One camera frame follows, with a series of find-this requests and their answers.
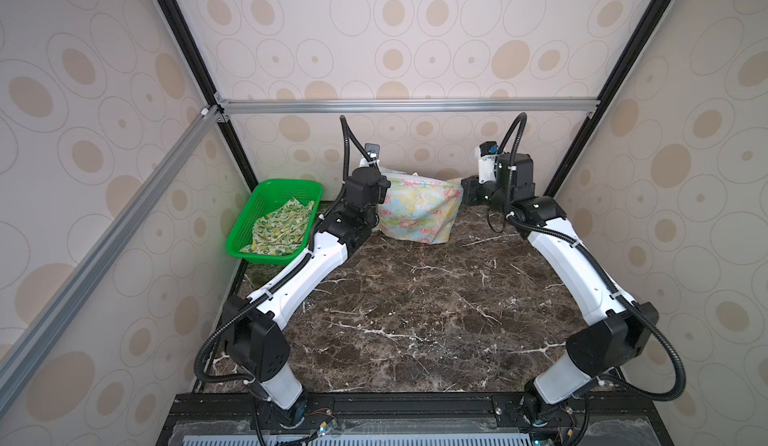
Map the pastel floral skirt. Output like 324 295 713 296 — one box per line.
377 174 463 244

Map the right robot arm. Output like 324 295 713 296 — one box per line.
461 141 651 426

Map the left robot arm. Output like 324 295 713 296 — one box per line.
223 166 390 427

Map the green plastic basket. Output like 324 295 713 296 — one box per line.
226 179 323 266

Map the green yellow patterned skirt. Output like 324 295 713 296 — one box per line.
240 197 315 256

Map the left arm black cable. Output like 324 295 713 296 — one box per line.
193 114 376 385

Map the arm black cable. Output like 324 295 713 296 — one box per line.
193 114 376 385
495 112 688 403

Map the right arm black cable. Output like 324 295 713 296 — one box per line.
495 112 688 403

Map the horizontal aluminium rail back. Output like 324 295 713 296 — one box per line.
220 98 600 115

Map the right black frame post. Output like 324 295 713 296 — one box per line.
545 0 674 197

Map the black frame post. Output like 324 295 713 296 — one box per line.
156 0 258 191
545 0 674 197

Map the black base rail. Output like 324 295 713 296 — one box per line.
157 391 672 445

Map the left black frame post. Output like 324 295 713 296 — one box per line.
156 0 258 191

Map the diagonal aluminium rail left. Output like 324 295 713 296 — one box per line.
1 104 222 415

